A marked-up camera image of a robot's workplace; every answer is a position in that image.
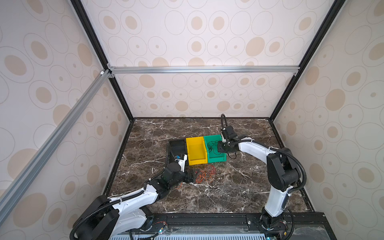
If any black cable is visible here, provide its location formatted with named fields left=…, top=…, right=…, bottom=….
left=207, top=139, right=238, bottom=160

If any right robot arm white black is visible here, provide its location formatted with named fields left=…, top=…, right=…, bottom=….
left=218, top=126, right=307, bottom=218

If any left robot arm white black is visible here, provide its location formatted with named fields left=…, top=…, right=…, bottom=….
left=69, top=162, right=197, bottom=240

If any green plastic bin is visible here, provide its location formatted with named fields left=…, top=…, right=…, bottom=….
left=204, top=135, right=227, bottom=164

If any black plastic bin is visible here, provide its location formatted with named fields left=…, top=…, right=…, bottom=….
left=166, top=139, right=188, bottom=165

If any yellow plastic bin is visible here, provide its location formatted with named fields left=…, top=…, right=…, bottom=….
left=186, top=137, right=208, bottom=166

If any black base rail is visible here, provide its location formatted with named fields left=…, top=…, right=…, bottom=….
left=78, top=212, right=337, bottom=240

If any horizontal aluminium frame bar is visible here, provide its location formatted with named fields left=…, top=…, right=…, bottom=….
left=110, top=66, right=300, bottom=75

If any left aluminium frame bar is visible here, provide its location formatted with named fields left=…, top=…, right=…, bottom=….
left=1, top=69, right=111, bottom=224

